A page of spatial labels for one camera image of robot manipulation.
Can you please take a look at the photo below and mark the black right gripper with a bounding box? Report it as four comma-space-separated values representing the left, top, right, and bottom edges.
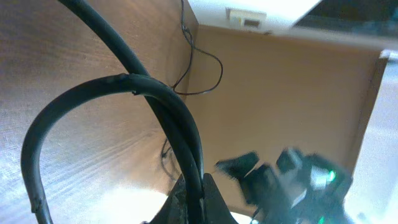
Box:
215, 151, 298, 218

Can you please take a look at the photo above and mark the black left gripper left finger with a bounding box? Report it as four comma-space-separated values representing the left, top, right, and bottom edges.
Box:
149, 175, 188, 224

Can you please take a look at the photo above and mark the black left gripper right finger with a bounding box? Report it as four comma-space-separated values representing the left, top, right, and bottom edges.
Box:
203, 173, 238, 224

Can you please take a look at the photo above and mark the black usb cable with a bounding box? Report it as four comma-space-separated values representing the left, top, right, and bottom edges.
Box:
20, 0, 205, 224

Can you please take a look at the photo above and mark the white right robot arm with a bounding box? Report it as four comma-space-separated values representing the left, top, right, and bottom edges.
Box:
215, 147, 353, 223

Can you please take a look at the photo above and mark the thin dark background wire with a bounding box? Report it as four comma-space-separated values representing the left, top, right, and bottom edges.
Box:
171, 0, 224, 96

